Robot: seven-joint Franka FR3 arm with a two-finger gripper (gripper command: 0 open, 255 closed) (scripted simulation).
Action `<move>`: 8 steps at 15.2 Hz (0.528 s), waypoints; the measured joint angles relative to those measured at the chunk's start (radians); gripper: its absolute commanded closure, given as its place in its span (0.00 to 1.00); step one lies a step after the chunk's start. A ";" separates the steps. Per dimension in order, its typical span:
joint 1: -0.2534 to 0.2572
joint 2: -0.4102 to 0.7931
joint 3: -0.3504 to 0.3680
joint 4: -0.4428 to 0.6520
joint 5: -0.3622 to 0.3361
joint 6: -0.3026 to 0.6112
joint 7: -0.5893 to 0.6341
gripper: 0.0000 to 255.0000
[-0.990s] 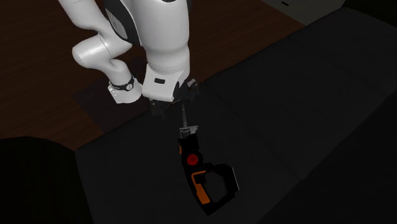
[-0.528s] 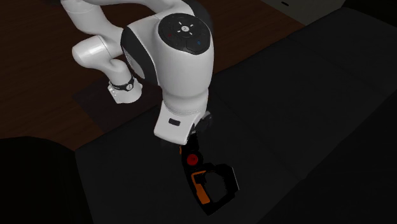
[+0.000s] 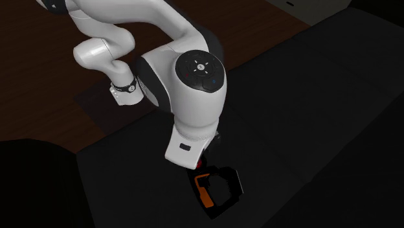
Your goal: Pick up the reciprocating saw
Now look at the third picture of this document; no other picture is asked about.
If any black and orange flat object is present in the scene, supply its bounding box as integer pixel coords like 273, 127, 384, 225
186, 165, 245, 220

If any dark robot stand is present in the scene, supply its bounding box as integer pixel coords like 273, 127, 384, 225
73, 75, 159, 137

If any grey cabinet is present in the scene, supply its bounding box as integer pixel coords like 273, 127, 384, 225
264, 0, 353, 27

